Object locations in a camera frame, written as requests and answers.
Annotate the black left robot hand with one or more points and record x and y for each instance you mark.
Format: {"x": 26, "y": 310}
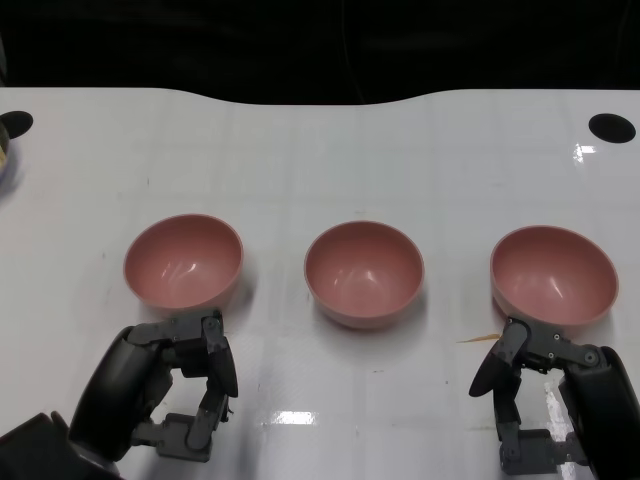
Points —
{"x": 115, "y": 385}

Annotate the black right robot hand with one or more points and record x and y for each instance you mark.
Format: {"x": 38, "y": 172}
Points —
{"x": 600, "y": 390}

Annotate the pink plastic bowl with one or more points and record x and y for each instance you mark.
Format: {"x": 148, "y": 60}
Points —
{"x": 185, "y": 260}
{"x": 555, "y": 275}
{"x": 365, "y": 275}

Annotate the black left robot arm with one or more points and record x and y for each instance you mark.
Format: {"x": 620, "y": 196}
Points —
{"x": 35, "y": 450}

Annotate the thin wooden sliver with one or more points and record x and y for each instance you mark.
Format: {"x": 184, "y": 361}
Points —
{"x": 480, "y": 339}

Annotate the metal dish with food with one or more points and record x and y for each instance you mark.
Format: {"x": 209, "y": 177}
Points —
{"x": 3, "y": 150}

